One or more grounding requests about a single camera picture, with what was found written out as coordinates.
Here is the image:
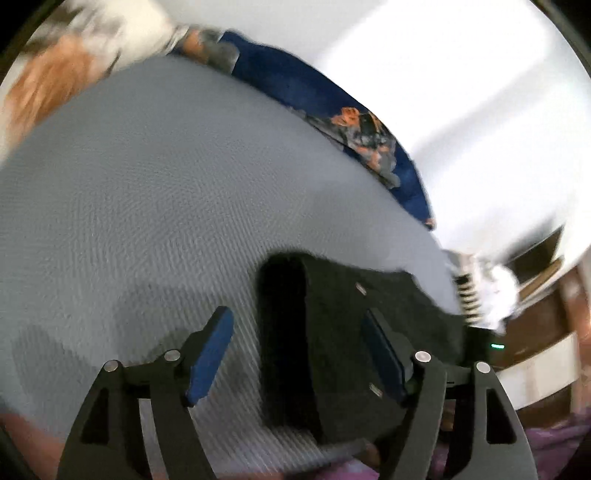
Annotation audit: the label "black and cream striped knit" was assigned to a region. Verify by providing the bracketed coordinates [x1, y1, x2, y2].
[445, 251, 485, 328]

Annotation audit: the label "grey mesh mattress pad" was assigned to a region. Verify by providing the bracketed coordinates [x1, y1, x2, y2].
[0, 55, 462, 472]

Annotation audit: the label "brown wooden furniture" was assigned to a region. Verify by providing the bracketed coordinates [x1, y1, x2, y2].
[501, 265, 591, 416]

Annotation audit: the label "white floral pillow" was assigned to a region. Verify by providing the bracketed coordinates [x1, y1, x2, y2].
[0, 0, 190, 158]

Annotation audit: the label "black pants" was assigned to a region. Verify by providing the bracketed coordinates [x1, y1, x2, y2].
[256, 251, 467, 444]

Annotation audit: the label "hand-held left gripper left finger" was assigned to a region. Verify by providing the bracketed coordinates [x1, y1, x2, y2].
[55, 305, 235, 480]

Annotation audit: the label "blue floral blanket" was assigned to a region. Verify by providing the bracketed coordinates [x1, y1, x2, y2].
[171, 28, 437, 232]

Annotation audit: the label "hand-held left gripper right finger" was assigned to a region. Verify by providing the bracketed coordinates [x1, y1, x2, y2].
[361, 308, 539, 480]

